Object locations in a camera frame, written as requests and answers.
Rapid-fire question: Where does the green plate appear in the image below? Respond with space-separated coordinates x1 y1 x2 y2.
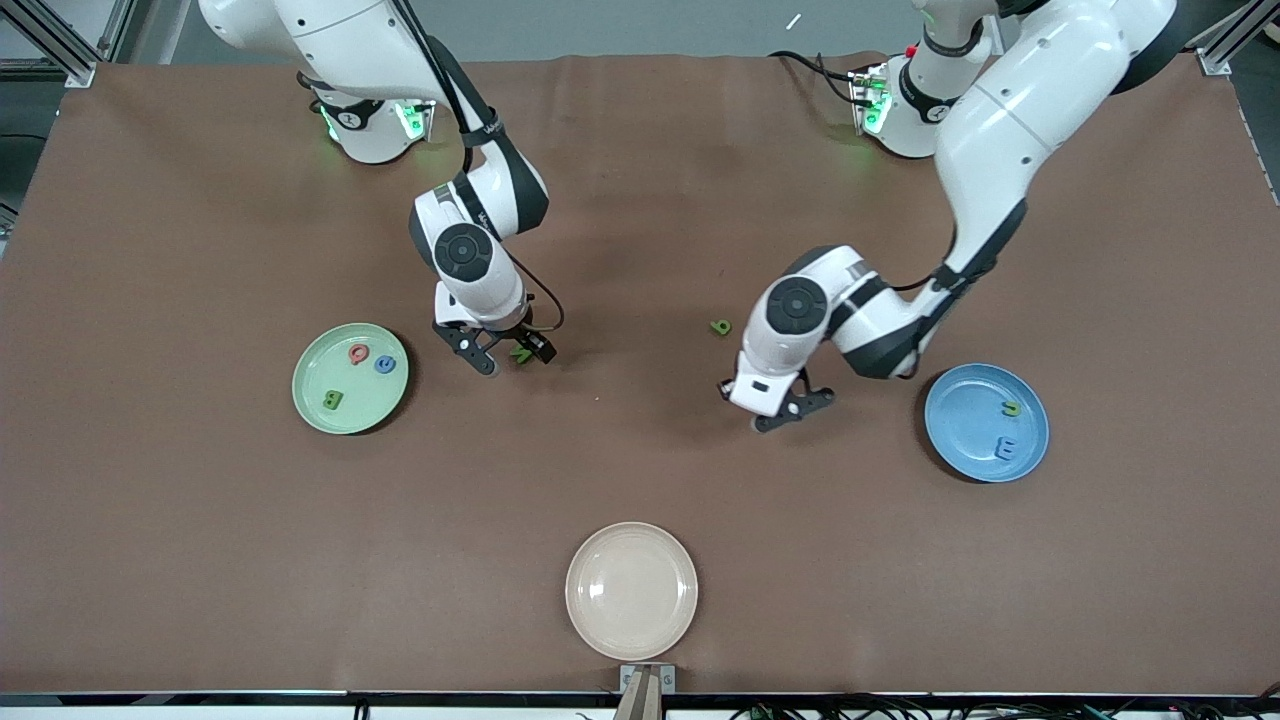
292 322 411 436

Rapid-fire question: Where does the blue plate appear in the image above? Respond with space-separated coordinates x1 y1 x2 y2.
924 363 1050 484

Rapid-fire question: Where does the brown table mat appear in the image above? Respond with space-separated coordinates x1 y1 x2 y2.
0 50 1280 696

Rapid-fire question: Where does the beige plate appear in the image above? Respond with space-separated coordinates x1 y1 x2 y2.
565 522 699 661

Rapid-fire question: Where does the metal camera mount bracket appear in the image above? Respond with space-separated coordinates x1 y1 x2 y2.
618 664 677 720

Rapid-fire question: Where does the black base cable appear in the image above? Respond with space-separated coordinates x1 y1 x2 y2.
770 50 863 106

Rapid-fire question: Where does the black table edge rail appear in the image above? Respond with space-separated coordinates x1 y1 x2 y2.
0 688 1280 720

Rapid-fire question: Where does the aluminium frame profile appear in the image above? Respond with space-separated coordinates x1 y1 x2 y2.
0 0 98 89
1195 0 1280 76

